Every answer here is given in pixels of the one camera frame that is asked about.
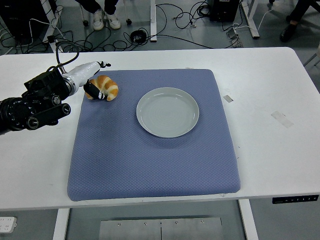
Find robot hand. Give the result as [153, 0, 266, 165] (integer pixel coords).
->
[65, 60, 112, 101]

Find golden croissant bread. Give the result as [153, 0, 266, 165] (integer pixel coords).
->
[86, 74, 119, 102]

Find grey round plate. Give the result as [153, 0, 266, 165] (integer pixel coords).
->
[135, 86, 200, 139]

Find grey metal plate with screws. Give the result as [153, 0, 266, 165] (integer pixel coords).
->
[98, 217, 223, 240]

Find person's white shoe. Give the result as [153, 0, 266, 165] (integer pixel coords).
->
[107, 12, 122, 30]
[92, 9, 105, 31]

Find person's legs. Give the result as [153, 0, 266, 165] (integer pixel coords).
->
[74, 0, 118, 15]

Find large black cabinet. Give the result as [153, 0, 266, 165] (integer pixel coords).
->
[0, 0, 50, 46]

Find white desk leg with foot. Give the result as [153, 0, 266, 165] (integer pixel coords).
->
[149, 0, 158, 43]

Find blue quilted mat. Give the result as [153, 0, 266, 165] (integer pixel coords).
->
[66, 68, 242, 202]

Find grey foot pedal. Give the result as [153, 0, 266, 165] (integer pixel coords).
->
[226, 28, 243, 48]

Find black computer box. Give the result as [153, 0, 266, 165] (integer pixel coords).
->
[209, 0, 241, 22]

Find white table leg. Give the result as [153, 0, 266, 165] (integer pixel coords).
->
[52, 208, 71, 240]
[237, 199, 260, 240]

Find white power strip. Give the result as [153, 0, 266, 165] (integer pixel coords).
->
[0, 216, 18, 233]

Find large clear tape strip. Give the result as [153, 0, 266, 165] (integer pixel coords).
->
[270, 110, 294, 129]

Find person's black shoe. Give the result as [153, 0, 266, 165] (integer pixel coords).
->
[279, 22, 298, 43]

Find person's leg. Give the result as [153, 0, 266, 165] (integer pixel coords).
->
[286, 0, 320, 25]

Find black table control panel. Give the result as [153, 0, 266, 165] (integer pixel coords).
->
[271, 195, 320, 205]

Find tangled black cables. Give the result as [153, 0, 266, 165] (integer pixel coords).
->
[59, 26, 132, 53]

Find white slanted frame leg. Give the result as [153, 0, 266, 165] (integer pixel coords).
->
[39, 0, 63, 53]

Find coiled black cable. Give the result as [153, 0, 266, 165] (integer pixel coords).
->
[129, 29, 149, 46]

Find long black floor cable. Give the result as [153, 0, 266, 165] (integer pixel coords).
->
[147, 34, 215, 50]

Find looped black cable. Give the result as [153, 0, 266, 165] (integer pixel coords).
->
[173, 0, 213, 30]

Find white desk frame leg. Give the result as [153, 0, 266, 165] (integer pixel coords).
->
[241, 0, 260, 39]

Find white cable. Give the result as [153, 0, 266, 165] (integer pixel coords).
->
[232, 9, 273, 31]

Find grey metal frame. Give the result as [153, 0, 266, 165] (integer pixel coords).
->
[303, 39, 320, 67]

